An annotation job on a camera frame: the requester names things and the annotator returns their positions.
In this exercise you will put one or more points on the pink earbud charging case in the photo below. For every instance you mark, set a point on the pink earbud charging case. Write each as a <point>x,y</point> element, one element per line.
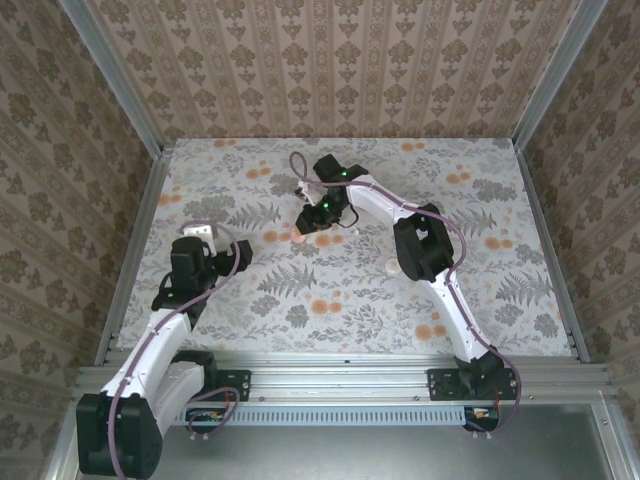
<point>300,240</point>

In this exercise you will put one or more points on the white earbud charging case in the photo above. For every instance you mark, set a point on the white earbud charging case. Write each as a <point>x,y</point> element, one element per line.
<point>391,266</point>

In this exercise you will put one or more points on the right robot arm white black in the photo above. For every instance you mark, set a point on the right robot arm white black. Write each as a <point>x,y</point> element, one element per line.
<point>425,245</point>

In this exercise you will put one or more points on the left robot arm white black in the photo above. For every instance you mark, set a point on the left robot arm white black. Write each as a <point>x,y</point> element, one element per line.
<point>150,350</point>

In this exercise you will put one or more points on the floral patterned table cover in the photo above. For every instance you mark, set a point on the floral patterned table cover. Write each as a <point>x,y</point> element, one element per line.
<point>350,320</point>

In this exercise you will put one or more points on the small black electronics module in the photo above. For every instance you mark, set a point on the small black electronics module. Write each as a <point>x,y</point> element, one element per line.
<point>482,417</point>
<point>205,419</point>

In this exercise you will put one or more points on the grey metal sheet panel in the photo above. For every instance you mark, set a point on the grey metal sheet panel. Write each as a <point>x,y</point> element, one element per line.
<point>325,452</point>

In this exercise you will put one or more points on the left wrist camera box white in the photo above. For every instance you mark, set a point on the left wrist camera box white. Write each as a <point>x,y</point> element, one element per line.
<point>199,236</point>

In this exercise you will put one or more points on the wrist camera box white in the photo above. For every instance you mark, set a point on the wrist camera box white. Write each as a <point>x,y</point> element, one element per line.
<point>304,192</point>
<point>199,236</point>

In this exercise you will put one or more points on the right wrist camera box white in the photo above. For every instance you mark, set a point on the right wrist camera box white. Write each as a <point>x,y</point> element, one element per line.
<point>304,192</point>

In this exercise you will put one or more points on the aluminium frame side rail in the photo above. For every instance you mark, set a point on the aluminium frame side rail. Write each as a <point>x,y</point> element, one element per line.
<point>542,225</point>
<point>145,210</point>

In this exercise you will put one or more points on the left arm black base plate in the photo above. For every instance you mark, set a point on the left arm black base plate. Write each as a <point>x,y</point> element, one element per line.
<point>235,385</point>

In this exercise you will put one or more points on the aluminium frame cross rail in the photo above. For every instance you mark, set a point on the aluminium frame cross rail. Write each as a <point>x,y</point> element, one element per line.
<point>340,372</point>

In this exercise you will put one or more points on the aluminium frame corner post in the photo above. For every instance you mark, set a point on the aluminium frame corner post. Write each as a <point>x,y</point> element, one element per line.
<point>115,80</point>
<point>555,75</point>

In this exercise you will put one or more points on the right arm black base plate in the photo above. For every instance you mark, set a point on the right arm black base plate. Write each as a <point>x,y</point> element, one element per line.
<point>442,385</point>

